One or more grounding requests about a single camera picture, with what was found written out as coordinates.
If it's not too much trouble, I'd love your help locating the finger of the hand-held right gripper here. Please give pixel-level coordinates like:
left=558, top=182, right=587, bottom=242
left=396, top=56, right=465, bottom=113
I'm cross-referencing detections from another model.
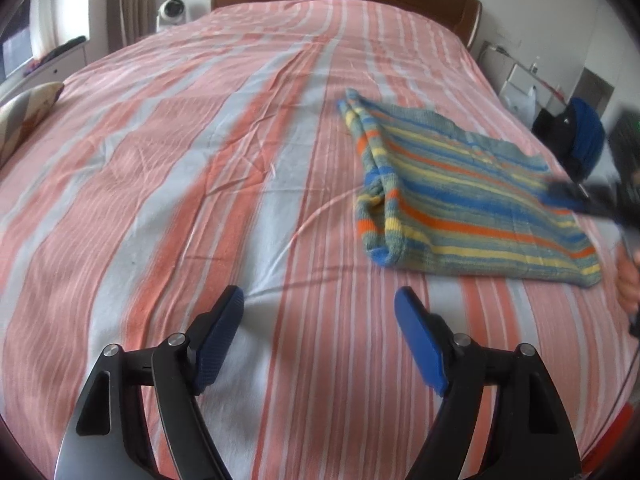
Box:
left=540, top=179, right=621, bottom=220

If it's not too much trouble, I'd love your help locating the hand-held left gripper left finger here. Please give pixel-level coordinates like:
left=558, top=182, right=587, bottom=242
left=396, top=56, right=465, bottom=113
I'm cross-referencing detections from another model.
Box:
left=55, top=285, right=246, bottom=480

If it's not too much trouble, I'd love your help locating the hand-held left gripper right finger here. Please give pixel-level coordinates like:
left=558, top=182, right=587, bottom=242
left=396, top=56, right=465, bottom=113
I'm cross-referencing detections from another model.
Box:
left=394, top=286, right=583, bottom=480

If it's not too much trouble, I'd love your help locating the striped knit sweater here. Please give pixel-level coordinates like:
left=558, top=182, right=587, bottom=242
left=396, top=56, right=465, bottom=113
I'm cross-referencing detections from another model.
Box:
left=336, top=87, right=603, bottom=289

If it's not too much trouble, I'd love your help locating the dark clothes pile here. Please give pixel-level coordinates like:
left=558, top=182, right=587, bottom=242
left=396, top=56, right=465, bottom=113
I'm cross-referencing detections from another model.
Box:
left=32, top=35, right=88, bottom=63

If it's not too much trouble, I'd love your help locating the person's right hand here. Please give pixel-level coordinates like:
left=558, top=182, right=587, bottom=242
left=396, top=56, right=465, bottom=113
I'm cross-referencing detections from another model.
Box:
left=615, top=240, right=640, bottom=318

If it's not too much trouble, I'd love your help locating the blue and black bag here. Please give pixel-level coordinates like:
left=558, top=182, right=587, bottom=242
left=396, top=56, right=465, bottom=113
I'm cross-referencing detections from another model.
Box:
left=532, top=97, right=608, bottom=181

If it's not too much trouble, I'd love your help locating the white plastic bag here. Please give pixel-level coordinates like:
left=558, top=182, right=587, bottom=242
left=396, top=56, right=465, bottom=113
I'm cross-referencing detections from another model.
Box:
left=500, top=85, right=542, bottom=122

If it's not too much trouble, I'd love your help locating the white cabinet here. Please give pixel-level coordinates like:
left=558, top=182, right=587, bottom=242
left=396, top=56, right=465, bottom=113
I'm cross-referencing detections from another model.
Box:
left=505, top=61, right=568, bottom=106

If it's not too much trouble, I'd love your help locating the pink striped bed sheet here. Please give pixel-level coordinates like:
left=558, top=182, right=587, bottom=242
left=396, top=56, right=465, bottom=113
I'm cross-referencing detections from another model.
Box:
left=0, top=0, right=640, bottom=480

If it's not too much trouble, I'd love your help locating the geometric patterned pillow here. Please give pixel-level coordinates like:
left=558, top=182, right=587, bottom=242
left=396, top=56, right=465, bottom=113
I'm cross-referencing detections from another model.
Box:
left=0, top=81, right=66, bottom=166

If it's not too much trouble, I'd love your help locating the white dresser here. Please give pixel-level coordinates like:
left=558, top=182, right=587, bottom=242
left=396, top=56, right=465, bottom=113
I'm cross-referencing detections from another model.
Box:
left=27, top=42, right=90, bottom=81

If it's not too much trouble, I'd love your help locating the beige curtain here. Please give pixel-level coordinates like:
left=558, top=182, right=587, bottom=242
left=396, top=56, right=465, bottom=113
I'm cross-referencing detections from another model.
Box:
left=90, top=0, right=151, bottom=53

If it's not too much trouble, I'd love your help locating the white security camera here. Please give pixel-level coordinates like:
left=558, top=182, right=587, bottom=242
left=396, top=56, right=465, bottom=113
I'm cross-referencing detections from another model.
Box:
left=156, top=0, right=188, bottom=31

